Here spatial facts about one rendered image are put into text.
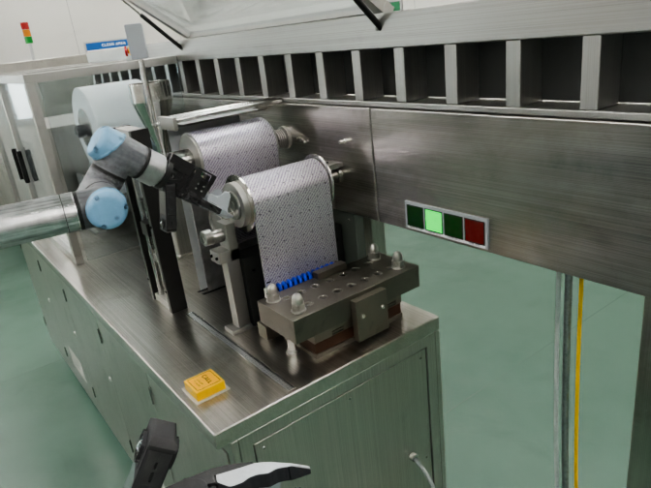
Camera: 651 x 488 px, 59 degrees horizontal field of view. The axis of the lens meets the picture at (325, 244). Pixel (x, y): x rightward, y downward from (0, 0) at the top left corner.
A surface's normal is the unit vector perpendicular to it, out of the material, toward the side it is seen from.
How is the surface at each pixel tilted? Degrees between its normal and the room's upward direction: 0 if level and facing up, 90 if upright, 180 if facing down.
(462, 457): 0
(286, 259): 90
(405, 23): 90
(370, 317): 90
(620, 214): 90
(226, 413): 0
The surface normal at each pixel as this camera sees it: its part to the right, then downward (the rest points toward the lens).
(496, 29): -0.79, 0.29
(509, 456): -0.11, -0.93
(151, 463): 0.25, 0.25
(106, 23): 0.60, 0.22
